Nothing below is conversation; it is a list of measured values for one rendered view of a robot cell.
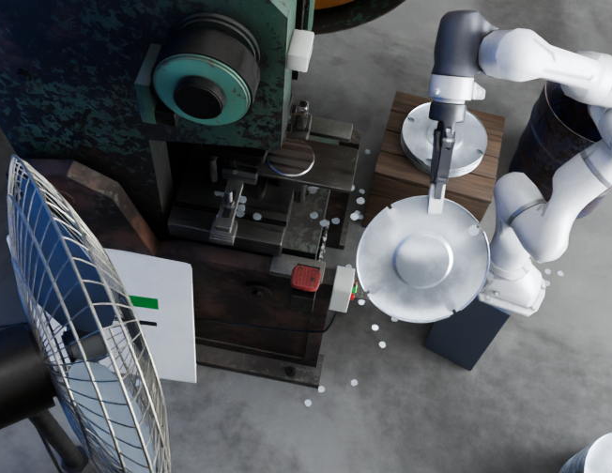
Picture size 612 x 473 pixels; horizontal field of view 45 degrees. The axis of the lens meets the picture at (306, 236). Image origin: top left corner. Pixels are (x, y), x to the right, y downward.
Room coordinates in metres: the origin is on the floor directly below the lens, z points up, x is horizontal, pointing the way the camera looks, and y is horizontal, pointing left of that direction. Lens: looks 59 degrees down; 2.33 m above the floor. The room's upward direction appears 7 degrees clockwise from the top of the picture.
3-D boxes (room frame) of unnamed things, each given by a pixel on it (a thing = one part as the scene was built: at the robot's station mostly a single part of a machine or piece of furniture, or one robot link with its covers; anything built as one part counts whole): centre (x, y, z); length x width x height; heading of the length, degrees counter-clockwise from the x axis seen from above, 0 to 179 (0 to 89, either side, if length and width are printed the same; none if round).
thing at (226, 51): (0.94, 0.23, 1.31); 0.22 x 0.12 x 0.22; 85
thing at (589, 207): (1.82, -0.96, 0.24); 0.42 x 0.42 x 0.48
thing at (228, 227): (1.02, 0.21, 0.76); 0.17 x 0.06 x 0.10; 175
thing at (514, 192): (1.11, -0.54, 0.71); 0.18 x 0.11 x 0.25; 27
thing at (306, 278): (0.84, -0.01, 0.72); 0.07 x 0.06 x 0.08; 85
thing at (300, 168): (1.17, 0.02, 0.72); 0.25 x 0.14 x 0.14; 85
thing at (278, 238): (1.19, 0.19, 0.68); 0.45 x 0.30 x 0.06; 175
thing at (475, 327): (1.08, -0.56, 0.23); 0.18 x 0.18 x 0.45; 67
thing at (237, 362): (0.93, 0.35, 0.45); 0.92 x 0.12 x 0.90; 85
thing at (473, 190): (1.64, -0.43, 0.18); 0.40 x 0.38 x 0.35; 81
